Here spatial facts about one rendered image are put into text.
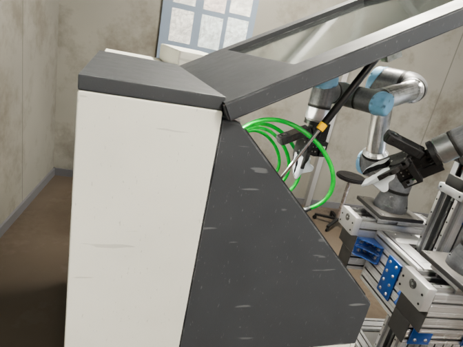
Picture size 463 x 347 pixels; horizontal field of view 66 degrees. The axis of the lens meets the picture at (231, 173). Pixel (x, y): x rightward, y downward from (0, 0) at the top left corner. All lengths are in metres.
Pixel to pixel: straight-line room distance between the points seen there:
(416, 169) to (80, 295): 0.92
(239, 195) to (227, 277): 0.23
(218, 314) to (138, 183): 0.43
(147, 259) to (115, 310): 0.15
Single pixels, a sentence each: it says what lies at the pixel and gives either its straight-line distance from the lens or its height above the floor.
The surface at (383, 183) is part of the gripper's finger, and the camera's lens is 1.11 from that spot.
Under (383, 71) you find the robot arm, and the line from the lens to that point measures 1.63.
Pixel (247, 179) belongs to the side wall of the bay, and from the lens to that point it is 0.81.
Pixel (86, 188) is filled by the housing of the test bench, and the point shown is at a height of 1.28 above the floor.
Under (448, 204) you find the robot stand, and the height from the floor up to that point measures 1.18.
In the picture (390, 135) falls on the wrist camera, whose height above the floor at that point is 1.46.
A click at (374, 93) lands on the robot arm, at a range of 1.23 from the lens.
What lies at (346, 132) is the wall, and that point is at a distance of 4.35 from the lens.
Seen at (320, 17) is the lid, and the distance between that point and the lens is 1.53.
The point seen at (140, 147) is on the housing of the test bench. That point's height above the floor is 1.37.
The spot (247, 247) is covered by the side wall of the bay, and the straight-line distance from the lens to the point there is 0.90.
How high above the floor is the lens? 1.59
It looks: 19 degrees down
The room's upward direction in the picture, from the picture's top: 12 degrees clockwise
